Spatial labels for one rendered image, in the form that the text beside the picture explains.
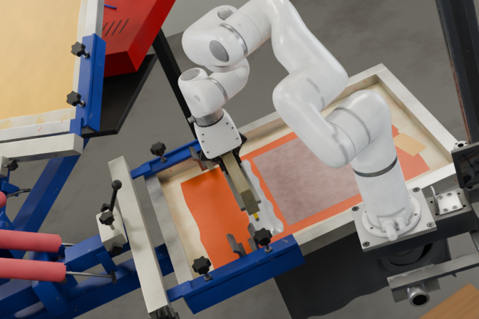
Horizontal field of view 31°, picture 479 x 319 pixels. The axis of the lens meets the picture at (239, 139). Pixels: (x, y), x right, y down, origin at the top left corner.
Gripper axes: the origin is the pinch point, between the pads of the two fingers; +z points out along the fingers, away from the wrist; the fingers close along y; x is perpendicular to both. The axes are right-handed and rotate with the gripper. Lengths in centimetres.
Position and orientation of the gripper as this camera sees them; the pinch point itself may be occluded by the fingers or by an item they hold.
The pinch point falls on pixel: (229, 162)
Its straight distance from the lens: 225.9
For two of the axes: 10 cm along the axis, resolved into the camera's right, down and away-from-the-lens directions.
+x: -2.6, -4.8, 8.4
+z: 3.3, 7.7, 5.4
